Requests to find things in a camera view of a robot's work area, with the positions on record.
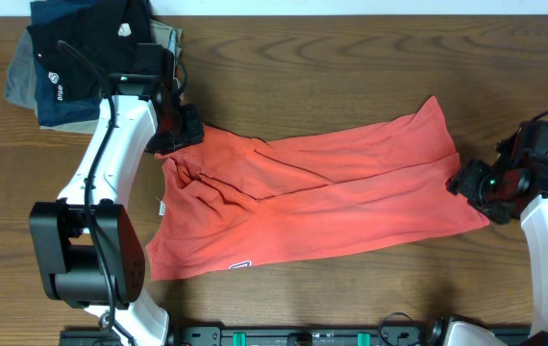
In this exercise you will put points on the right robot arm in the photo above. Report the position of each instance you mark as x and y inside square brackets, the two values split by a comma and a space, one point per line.
[528, 149]

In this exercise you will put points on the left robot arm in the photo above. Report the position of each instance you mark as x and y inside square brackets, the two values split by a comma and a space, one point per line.
[87, 250]

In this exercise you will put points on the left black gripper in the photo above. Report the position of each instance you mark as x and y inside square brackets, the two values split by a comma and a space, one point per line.
[196, 133]

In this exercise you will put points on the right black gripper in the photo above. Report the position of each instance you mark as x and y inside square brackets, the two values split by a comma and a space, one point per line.
[465, 181]

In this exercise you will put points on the red t-shirt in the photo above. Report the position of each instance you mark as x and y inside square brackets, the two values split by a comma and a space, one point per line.
[232, 202]

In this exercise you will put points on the black folded polo shirt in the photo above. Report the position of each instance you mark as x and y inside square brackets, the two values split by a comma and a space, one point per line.
[86, 48]

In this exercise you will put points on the grey folded garment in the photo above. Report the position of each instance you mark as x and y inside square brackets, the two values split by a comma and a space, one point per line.
[21, 79]

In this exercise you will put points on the khaki folded garment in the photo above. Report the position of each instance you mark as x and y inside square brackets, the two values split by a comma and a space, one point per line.
[163, 34]

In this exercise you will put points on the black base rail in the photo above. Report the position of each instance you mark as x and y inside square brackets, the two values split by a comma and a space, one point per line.
[213, 336]

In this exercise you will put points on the navy folded shirt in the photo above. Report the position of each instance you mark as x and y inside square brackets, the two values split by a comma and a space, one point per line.
[62, 110]

